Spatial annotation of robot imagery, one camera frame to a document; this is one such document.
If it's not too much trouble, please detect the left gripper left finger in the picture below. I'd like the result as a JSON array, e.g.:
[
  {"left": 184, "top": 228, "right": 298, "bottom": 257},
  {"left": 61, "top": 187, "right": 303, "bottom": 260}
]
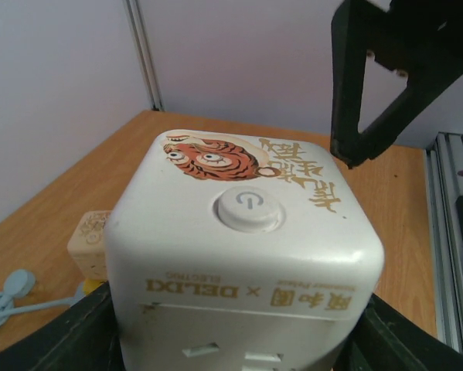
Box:
[{"left": 13, "top": 283, "right": 119, "bottom": 370}]

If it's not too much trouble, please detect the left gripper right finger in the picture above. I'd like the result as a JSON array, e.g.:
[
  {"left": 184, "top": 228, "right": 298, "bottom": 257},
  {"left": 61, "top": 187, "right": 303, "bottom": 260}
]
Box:
[{"left": 333, "top": 295, "right": 463, "bottom": 371}]

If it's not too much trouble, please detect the white cube socket adapter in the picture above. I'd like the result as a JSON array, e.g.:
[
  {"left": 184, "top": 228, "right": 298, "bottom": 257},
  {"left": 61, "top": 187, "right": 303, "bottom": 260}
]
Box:
[{"left": 104, "top": 130, "right": 384, "bottom": 370}]

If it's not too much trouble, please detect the blue power strip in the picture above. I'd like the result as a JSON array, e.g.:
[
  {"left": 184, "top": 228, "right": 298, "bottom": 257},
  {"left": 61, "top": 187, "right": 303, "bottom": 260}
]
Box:
[{"left": 0, "top": 269, "right": 86, "bottom": 329}]

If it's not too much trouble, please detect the tan cube adapter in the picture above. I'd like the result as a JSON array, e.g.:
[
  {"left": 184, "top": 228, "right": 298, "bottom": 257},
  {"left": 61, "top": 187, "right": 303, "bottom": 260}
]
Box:
[{"left": 66, "top": 210, "right": 111, "bottom": 281}]

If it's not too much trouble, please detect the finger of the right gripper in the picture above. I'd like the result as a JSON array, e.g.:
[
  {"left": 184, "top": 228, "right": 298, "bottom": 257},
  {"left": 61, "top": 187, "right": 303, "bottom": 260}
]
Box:
[{"left": 330, "top": 1, "right": 463, "bottom": 168}]

